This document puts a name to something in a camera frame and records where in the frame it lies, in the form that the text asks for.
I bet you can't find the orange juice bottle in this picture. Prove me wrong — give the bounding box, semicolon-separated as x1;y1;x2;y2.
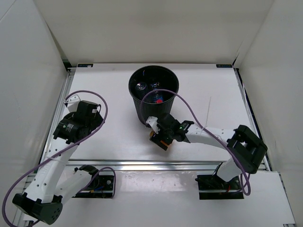
150;131;172;150

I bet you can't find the clear bottle blue label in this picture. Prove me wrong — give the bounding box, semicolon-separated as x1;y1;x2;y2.
150;82;164;104

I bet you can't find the clear unlabelled plastic bottle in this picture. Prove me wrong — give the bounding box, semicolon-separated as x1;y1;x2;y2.
135;81;149;96

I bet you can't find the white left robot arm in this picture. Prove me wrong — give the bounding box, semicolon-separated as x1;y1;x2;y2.
12;101;103;225

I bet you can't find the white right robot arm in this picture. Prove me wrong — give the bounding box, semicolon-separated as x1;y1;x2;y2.
146;113;267;189

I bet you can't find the black plastic bin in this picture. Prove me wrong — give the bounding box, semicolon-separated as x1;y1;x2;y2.
128;65;179;124

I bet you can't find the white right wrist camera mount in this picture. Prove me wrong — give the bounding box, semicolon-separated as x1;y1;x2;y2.
146;116;160;137

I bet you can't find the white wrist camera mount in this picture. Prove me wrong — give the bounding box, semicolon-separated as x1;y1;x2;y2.
64;95;81;112
146;116;160;137

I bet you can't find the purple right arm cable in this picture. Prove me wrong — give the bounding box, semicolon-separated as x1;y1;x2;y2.
139;89;251;196

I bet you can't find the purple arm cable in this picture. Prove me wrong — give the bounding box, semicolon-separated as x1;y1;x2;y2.
139;89;251;196
1;90;116;227

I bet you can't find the white cable tie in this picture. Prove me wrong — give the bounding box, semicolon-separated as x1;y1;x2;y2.
203;96;212;130

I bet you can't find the aluminium front frame rail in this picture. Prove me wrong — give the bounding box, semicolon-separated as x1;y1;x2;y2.
67;159;220;171

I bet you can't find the aluminium frame rail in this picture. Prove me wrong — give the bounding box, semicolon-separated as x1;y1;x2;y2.
45;68;76;147
67;159;220;171

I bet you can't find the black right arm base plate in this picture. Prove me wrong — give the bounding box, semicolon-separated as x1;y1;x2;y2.
195;175;244;200

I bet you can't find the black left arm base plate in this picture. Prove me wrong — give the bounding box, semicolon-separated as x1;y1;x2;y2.
74;174;116;199

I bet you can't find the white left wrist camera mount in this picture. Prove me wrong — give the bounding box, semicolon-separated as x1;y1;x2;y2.
64;95;81;112

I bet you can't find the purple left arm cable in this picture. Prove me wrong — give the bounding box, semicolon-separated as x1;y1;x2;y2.
1;90;116;227

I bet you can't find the aluminium left frame rail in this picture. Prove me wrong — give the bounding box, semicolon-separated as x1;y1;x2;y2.
45;68;76;147

